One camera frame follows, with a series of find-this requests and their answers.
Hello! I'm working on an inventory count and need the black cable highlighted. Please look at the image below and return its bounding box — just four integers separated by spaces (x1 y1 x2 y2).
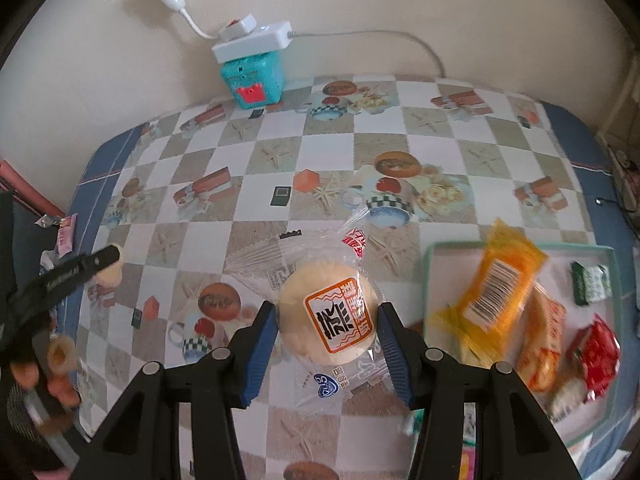
592 197 640 241

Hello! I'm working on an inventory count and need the teal box with red label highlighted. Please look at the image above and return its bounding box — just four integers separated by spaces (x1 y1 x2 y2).
220 52 287 111

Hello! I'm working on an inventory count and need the pink candy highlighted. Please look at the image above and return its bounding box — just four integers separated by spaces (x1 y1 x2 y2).
56 214 78 256

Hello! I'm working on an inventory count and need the white power strip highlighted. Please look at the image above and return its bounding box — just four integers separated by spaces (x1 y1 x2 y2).
211 20 293 65

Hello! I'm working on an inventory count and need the small cream pastry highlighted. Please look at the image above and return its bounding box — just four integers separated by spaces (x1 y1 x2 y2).
95 242 125 288

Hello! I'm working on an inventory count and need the teal cardboard tray box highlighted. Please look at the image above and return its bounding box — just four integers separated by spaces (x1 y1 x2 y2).
400 241 621 480

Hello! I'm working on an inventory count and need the person's left hand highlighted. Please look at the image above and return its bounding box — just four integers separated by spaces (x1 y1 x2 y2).
12 335 81 436

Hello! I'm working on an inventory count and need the orange cake packet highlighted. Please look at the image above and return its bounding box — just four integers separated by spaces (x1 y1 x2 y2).
515 290 568 393

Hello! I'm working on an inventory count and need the yellow-orange snack packet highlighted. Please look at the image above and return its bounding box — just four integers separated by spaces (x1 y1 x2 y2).
432 217 548 361

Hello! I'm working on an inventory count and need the round bun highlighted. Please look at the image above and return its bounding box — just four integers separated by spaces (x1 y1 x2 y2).
225 210 401 417

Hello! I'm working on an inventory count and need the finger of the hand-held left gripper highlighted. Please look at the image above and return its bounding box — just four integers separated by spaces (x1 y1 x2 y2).
10 244 123 321

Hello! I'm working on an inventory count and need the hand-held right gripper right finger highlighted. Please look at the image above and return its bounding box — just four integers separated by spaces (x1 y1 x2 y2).
376 302 583 480

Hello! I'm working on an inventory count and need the small green-white packet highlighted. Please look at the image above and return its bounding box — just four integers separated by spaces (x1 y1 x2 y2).
570 261 613 307

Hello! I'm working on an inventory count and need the white power cable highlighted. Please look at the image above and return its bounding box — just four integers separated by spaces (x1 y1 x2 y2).
287 30 447 78

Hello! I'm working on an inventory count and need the pink snack packet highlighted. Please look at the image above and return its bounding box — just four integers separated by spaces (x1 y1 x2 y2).
460 442 481 480

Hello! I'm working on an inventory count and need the red snack packet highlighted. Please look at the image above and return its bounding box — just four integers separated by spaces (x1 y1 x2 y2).
570 314 622 403

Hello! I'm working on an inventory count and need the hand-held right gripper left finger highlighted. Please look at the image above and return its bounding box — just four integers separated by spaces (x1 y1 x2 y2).
72 301 278 480

